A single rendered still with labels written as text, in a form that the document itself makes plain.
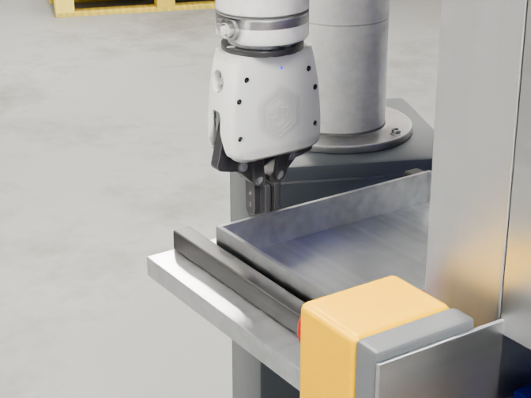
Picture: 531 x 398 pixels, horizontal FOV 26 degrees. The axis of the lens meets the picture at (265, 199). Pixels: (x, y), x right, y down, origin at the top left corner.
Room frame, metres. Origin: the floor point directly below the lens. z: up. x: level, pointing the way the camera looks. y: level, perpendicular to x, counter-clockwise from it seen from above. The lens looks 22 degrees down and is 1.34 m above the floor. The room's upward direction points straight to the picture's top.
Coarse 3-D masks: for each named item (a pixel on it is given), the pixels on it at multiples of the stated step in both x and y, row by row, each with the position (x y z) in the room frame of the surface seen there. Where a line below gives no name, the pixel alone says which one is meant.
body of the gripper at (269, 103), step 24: (216, 48) 1.01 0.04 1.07; (240, 48) 0.99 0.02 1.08; (288, 48) 0.99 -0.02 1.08; (216, 72) 1.00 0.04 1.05; (240, 72) 0.97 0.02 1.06; (264, 72) 0.98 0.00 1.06; (288, 72) 1.00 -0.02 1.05; (312, 72) 1.02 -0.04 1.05; (216, 96) 0.99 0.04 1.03; (240, 96) 0.97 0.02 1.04; (264, 96) 0.98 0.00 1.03; (288, 96) 1.00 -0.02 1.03; (312, 96) 1.02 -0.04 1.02; (216, 120) 1.00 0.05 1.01; (240, 120) 0.97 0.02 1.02; (264, 120) 0.98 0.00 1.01; (288, 120) 1.00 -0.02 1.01; (312, 120) 1.02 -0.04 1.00; (240, 144) 0.97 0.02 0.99; (264, 144) 0.98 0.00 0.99; (288, 144) 1.00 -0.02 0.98; (312, 144) 1.02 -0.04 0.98
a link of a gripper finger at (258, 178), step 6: (252, 162) 0.99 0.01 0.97; (258, 162) 1.00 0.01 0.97; (252, 168) 1.00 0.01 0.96; (258, 168) 1.00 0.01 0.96; (252, 174) 1.00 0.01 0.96; (258, 174) 1.00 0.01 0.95; (264, 174) 1.00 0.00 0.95; (252, 180) 1.00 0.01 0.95; (258, 180) 1.00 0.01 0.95; (264, 180) 1.00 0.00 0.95
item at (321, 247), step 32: (352, 192) 1.05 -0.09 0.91; (384, 192) 1.08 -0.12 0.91; (416, 192) 1.10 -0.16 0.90; (224, 224) 0.97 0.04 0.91; (256, 224) 0.99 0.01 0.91; (288, 224) 1.01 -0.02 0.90; (320, 224) 1.03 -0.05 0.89; (352, 224) 1.05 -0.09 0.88; (384, 224) 1.05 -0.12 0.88; (416, 224) 1.05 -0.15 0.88; (256, 256) 0.91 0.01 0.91; (288, 256) 0.97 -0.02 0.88; (320, 256) 0.97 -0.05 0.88; (352, 256) 0.97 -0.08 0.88; (384, 256) 0.97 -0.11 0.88; (416, 256) 0.97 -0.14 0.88; (288, 288) 0.87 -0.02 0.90; (320, 288) 0.84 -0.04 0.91
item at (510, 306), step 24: (528, 24) 0.58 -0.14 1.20; (528, 48) 0.58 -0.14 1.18; (528, 72) 0.58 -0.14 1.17; (528, 96) 0.58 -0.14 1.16; (528, 120) 0.58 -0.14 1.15; (528, 144) 0.58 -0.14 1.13; (528, 168) 0.58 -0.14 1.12; (528, 192) 0.57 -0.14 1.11; (528, 216) 0.57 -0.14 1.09; (528, 240) 0.57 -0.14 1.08; (528, 264) 0.57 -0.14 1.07; (504, 288) 0.58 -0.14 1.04; (528, 288) 0.57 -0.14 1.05; (504, 312) 0.58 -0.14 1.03; (528, 312) 0.57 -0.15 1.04; (528, 336) 0.57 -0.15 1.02
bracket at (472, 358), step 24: (456, 336) 0.56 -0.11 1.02; (480, 336) 0.57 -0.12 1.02; (408, 360) 0.54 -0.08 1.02; (432, 360) 0.55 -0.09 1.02; (456, 360) 0.56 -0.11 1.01; (480, 360) 0.57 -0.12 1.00; (384, 384) 0.53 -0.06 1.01; (408, 384) 0.54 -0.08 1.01; (432, 384) 0.55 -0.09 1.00; (456, 384) 0.56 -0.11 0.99; (480, 384) 0.57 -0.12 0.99
